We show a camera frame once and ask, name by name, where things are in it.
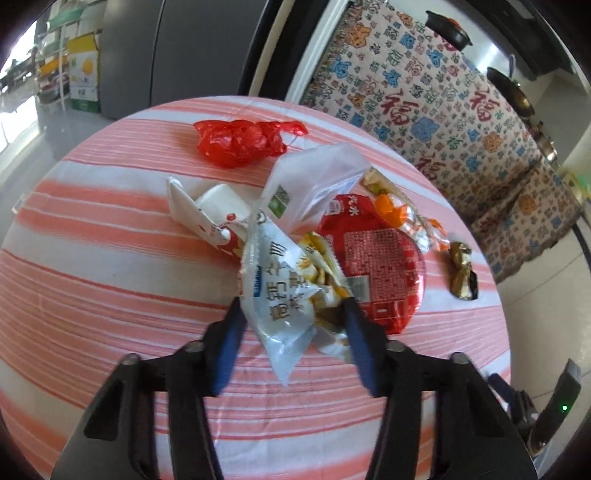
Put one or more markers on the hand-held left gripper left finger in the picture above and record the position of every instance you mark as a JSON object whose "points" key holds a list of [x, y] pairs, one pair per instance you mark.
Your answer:
{"points": [[228, 350]]}

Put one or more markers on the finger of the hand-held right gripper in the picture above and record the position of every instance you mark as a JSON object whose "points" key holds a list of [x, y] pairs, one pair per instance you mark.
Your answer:
{"points": [[519, 406]]}

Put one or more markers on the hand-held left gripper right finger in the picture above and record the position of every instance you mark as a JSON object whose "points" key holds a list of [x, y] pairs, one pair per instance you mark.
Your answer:
{"points": [[364, 355]]}

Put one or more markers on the clear milk powder bag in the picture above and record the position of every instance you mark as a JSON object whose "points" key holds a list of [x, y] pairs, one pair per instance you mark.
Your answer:
{"points": [[277, 295]]}

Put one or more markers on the yellow snack wrapper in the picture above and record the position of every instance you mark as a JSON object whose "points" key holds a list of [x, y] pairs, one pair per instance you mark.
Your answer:
{"points": [[325, 272]]}

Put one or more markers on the red plastic bag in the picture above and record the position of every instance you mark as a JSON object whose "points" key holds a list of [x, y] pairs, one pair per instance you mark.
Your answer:
{"points": [[235, 143]]}

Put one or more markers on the red round bowl lid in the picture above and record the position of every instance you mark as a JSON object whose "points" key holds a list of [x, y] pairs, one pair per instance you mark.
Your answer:
{"points": [[383, 258]]}

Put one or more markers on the brown gold wrapper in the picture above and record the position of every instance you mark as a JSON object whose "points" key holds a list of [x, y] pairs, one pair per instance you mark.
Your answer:
{"points": [[461, 272]]}

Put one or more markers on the pink striped tablecloth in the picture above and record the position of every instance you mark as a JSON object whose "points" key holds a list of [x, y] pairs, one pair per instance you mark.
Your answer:
{"points": [[115, 277]]}

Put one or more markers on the white crumpled paper carton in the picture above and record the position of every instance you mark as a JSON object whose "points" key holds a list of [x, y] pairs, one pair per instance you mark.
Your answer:
{"points": [[207, 212]]}

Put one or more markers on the orange snack wrapper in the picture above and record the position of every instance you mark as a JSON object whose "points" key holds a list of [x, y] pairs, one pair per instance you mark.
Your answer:
{"points": [[406, 217]]}

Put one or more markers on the clear plastic packaging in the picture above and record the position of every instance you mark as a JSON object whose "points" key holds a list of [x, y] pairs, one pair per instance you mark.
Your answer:
{"points": [[318, 184]]}

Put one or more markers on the small printed cloth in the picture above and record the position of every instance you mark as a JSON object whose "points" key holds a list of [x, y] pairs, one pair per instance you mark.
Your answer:
{"points": [[531, 221]]}

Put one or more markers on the steel pot with lid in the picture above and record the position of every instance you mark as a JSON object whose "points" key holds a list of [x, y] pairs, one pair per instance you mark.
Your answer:
{"points": [[548, 147]]}

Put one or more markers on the grey refrigerator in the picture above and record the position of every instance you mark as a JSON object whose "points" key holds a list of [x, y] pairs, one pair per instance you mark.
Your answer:
{"points": [[184, 55]]}

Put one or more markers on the black wok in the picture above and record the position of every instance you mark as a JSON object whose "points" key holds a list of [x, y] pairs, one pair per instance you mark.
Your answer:
{"points": [[512, 87]]}

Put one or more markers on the yellow white cardboard box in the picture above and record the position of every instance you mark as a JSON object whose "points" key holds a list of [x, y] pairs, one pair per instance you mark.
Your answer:
{"points": [[84, 74]]}

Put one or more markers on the black clay pot orange lid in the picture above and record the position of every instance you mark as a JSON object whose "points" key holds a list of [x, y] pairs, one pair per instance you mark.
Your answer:
{"points": [[450, 27]]}

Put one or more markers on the storage rack with basins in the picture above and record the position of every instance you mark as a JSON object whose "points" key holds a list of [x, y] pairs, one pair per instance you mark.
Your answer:
{"points": [[51, 60]]}

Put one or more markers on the black range hood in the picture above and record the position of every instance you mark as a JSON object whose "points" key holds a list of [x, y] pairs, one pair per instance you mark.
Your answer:
{"points": [[549, 41]]}

